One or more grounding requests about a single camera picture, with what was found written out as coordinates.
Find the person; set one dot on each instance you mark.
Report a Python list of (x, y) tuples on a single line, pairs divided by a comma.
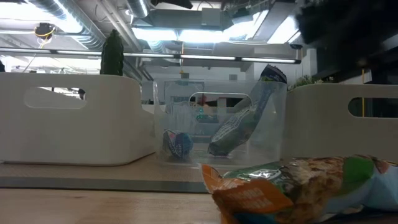
[(81, 93)]

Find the strip light bar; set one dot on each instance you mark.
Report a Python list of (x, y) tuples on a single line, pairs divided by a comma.
[(149, 56)]

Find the bushy green potted plant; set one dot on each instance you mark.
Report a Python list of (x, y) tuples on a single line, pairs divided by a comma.
[(306, 81)]

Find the green cactus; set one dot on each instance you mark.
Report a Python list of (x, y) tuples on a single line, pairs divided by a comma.
[(112, 53)]

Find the blue granola bar wrapper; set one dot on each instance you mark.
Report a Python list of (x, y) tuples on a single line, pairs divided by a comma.
[(177, 144)]

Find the silver ventilation duct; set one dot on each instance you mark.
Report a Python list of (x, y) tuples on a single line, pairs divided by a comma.
[(68, 21)]

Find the white plastic bin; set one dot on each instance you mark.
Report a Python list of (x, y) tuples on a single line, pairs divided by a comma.
[(93, 137)]

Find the blue green granola bar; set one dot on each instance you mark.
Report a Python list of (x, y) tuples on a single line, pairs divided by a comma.
[(242, 124)]

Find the clear plastic bin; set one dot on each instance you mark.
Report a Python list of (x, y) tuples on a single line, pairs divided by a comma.
[(270, 140)]

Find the mat with black border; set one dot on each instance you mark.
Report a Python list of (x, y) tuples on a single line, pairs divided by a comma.
[(93, 183)]

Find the orange green granola bar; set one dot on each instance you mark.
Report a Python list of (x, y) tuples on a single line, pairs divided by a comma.
[(295, 186)]

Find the grey plastic bin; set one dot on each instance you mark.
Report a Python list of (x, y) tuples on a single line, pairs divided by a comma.
[(317, 130)]

